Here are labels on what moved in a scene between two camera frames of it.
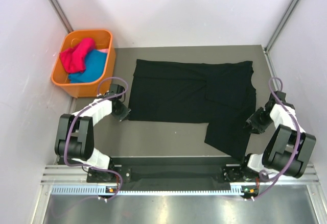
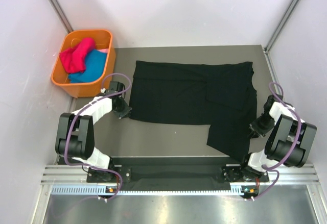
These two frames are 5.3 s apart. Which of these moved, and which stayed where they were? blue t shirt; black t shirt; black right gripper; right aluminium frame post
Moved: black right gripper
Stayed: right aluminium frame post; black t shirt; blue t shirt
